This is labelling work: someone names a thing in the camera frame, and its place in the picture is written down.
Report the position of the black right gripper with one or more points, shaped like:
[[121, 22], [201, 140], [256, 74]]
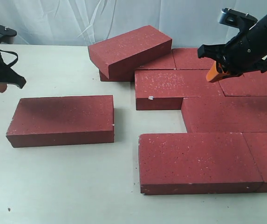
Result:
[[245, 52]]

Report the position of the white-speckled red brick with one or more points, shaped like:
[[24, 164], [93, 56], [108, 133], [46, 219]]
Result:
[[166, 89]]

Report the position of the middle row red brick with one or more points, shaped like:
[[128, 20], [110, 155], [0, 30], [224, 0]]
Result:
[[225, 114]]

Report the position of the white backdrop curtain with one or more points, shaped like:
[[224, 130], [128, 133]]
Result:
[[190, 23]]

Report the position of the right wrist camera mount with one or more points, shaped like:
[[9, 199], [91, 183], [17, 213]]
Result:
[[236, 19]]

